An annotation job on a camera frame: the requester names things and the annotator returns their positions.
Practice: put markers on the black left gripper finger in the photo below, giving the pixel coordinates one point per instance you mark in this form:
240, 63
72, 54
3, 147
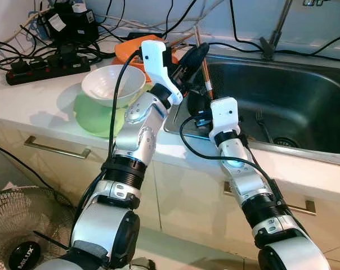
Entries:
192, 75
197, 54

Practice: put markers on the brown wooden chopstick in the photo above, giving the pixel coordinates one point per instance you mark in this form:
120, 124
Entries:
184, 38
207, 79

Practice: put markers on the white ceramic bowl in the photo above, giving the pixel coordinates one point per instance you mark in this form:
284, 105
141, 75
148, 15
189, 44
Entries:
102, 84

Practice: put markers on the light green plastic dish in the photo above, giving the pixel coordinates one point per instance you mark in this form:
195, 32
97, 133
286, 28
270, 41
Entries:
94, 121

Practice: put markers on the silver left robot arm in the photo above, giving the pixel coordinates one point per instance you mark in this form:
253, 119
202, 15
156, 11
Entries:
130, 140

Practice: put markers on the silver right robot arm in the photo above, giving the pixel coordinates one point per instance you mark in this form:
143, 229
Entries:
246, 180

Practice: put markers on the beige kitchen base cabinet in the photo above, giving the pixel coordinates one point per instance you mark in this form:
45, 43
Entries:
181, 191

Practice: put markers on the orange plastic bowl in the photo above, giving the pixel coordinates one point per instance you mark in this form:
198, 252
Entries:
125, 48

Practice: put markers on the metal fork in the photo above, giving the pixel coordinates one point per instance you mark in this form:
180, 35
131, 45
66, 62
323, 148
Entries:
260, 121

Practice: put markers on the silver sink faucet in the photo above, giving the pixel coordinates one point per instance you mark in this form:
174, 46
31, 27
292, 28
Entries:
267, 48

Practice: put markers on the round sink drain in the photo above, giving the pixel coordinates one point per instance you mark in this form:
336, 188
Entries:
285, 142

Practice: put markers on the stainless steel sink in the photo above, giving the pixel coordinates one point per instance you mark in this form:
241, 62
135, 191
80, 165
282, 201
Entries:
305, 107

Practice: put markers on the black charger box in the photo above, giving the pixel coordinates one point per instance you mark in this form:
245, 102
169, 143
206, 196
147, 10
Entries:
74, 28

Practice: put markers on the black power strip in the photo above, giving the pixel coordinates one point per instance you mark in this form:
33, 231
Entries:
46, 70

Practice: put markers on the grey floor fan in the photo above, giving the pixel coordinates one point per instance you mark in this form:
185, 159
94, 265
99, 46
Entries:
23, 225

